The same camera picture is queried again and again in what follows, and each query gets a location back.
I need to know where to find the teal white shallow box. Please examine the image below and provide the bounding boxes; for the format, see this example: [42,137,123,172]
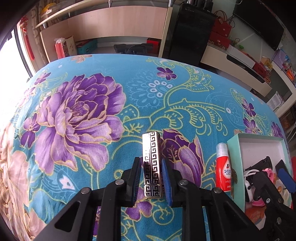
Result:
[226,133,293,230]

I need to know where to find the red white small bottle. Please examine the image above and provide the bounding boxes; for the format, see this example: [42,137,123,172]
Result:
[216,143,231,192]

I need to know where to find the gold black patterned lighter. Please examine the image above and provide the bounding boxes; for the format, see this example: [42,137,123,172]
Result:
[142,131,163,199]

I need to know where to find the pink wristband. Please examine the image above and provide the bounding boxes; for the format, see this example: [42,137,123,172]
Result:
[252,168,274,206]

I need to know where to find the black phone holder clip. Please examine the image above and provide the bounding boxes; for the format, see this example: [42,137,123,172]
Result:
[245,156,273,171]

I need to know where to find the white side shelf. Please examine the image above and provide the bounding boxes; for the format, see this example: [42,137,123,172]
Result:
[266,61,295,118]

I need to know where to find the floral blue blanket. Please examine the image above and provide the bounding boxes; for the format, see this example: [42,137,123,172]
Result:
[1,54,285,240]

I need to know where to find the white tv stand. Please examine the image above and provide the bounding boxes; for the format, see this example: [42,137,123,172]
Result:
[201,44,272,96]

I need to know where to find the white flat box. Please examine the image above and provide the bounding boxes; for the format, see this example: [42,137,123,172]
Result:
[226,45,255,68]

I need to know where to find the red gift box lower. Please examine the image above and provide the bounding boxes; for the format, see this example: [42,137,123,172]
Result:
[208,31,230,50]

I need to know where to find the red gift bag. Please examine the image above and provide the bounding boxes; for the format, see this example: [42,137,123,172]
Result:
[212,10,232,37]

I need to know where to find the black water dispenser cabinet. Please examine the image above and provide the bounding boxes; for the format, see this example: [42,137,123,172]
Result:
[162,1,216,66]

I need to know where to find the teal storage box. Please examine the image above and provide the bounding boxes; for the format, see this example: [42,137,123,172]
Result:
[76,39,97,55]

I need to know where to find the red box under desk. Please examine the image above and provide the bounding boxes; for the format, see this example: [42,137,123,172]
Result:
[146,38,161,54]

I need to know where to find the red white paper bag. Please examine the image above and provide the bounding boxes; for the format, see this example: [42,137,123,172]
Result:
[55,36,77,59]

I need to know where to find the wooden curved desk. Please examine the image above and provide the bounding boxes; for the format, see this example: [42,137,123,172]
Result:
[40,5,173,62]

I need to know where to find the red hanging ornament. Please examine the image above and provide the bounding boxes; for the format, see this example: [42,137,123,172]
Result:
[20,15,35,60]

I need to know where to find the white coiled cable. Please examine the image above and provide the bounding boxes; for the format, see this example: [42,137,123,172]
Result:
[243,169,260,203]

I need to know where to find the wall mounted television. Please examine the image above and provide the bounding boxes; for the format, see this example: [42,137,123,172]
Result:
[233,0,284,50]

